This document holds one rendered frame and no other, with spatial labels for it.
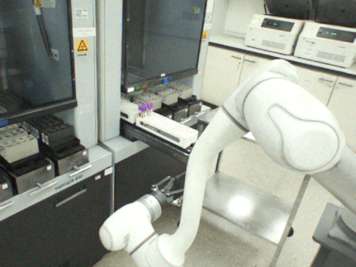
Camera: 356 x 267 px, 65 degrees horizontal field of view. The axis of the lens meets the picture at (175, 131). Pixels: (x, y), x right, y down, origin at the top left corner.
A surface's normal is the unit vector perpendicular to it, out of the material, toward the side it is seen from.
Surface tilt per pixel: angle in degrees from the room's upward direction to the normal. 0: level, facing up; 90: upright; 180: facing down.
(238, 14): 90
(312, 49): 90
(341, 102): 90
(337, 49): 90
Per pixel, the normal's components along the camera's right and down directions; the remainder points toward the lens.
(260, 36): -0.63, 0.29
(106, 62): 0.79, 0.36
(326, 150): -0.10, 0.39
